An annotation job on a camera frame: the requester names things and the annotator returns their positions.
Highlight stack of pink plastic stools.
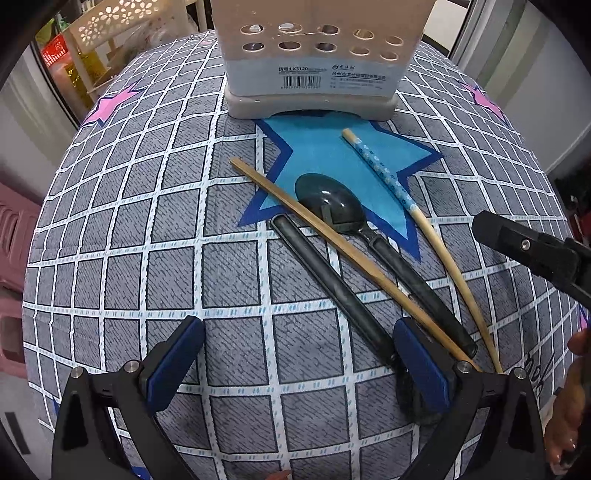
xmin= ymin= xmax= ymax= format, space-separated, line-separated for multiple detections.
xmin=0 ymin=182 xmax=42 ymax=287

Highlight beige flower-cutout storage trolley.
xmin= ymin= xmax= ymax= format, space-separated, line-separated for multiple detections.
xmin=62 ymin=0 xmax=206 ymax=100

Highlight pink plastic stool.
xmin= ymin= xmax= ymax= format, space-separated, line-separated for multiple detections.
xmin=0 ymin=295 xmax=28 ymax=374

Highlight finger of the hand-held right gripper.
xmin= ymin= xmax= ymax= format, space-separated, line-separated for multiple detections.
xmin=472 ymin=211 xmax=591 ymax=303

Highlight blue-patterned single chopstick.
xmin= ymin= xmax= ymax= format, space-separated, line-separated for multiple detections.
xmin=342 ymin=128 xmax=504 ymax=374

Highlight grey checked star tablecloth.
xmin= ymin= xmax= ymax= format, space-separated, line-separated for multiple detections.
xmin=21 ymin=28 xmax=591 ymax=480

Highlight plain single bamboo chopstick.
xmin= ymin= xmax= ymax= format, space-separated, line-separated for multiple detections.
xmin=231 ymin=158 xmax=481 ymax=372

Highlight dark grey plastic spoon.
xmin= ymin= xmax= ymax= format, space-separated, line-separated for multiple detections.
xmin=294 ymin=173 xmax=479 ymax=359
xmin=270 ymin=213 xmax=446 ymax=425

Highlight yellow oil bottle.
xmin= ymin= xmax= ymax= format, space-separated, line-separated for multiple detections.
xmin=65 ymin=51 xmax=100 ymax=107

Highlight red plastic basket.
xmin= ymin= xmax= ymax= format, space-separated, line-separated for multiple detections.
xmin=41 ymin=39 xmax=70 ymax=70

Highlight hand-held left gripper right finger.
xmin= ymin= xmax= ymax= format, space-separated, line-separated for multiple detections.
xmin=394 ymin=318 xmax=561 ymax=480

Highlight person's right hand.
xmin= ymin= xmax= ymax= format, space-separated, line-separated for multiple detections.
xmin=545 ymin=329 xmax=591 ymax=467

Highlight beige plastic utensil holder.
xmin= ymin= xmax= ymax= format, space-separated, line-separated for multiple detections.
xmin=210 ymin=0 xmax=435 ymax=123

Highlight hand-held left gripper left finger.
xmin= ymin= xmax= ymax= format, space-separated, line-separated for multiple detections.
xmin=51 ymin=315 xmax=206 ymax=480

